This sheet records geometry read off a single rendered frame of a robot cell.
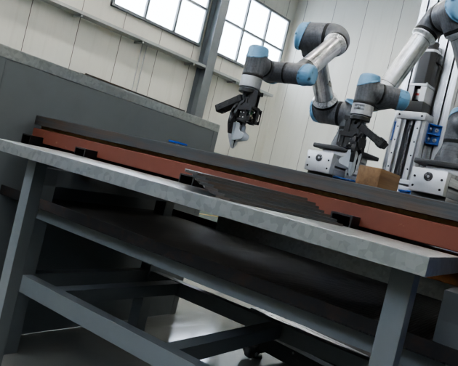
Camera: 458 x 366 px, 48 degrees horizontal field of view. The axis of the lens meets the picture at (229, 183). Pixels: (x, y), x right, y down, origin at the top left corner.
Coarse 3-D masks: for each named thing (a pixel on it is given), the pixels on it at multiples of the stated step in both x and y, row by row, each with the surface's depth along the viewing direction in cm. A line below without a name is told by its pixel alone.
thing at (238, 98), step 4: (236, 96) 181; (240, 96) 180; (228, 100) 183; (232, 100) 182; (236, 100) 181; (240, 100) 180; (220, 104) 184; (224, 104) 183; (228, 104) 182; (232, 104) 182; (216, 108) 185; (220, 108) 184; (224, 108) 184; (228, 108) 185; (220, 112) 186; (224, 112) 186
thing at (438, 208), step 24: (48, 120) 182; (144, 144) 155; (168, 144) 149; (240, 168) 135; (264, 168) 131; (288, 168) 127; (336, 192) 119; (360, 192) 116; (384, 192) 113; (456, 216) 104
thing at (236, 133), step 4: (236, 124) 179; (240, 124) 179; (236, 128) 179; (232, 132) 180; (236, 132) 179; (240, 132) 178; (228, 136) 180; (232, 136) 180; (236, 136) 179; (240, 136) 178; (232, 140) 181; (232, 144) 181
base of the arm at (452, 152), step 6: (444, 144) 204; (450, 144) 202; (456, 144) 200; (438, 150) 206; (444, 150) 202; (450, 150) 200; (456, 150) 199; (438, 156) 203; (444, 156) 201; (450, 156) 199; (456, 156) 199; (450, 162) 199; (456, 162) 198
